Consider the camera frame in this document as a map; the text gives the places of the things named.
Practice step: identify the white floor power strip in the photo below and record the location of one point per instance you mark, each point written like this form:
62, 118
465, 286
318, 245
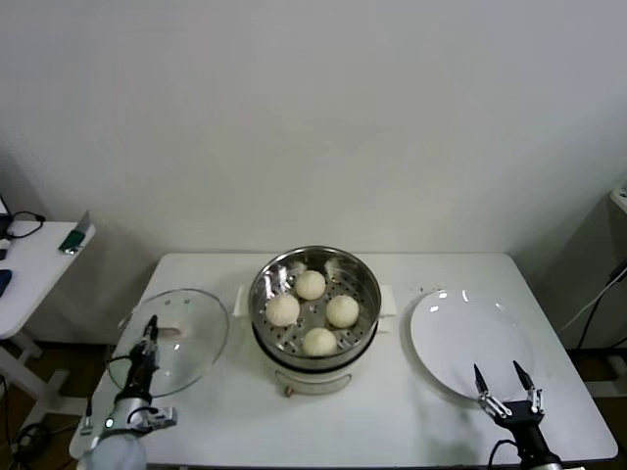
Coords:
17, 445

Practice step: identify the white table base frame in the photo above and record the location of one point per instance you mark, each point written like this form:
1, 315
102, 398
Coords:
607, 389

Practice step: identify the pale box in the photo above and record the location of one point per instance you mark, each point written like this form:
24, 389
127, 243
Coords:
619, 201

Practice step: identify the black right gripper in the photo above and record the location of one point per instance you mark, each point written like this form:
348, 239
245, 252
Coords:
524, 421

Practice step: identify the blue object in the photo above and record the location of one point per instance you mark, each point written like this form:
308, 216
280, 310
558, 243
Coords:
5, 281

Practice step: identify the white steamed baozi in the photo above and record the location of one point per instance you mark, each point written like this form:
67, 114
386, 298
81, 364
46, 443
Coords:
319, 342
342, 311
311, 285
282, 310

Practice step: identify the dark laptop edge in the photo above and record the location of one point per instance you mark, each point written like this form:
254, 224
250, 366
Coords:
4, 205

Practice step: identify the white electric cooker base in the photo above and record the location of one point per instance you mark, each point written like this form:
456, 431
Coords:
313, 379

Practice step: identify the stainless steel steamer basket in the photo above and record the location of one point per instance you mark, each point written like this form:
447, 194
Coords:
362, 289

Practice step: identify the white round plate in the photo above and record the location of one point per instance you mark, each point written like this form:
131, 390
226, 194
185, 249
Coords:
470, 338

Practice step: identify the white side table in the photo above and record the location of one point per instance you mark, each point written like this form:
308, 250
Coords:
34, 274

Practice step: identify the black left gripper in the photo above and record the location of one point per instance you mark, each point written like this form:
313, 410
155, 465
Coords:
139, 374

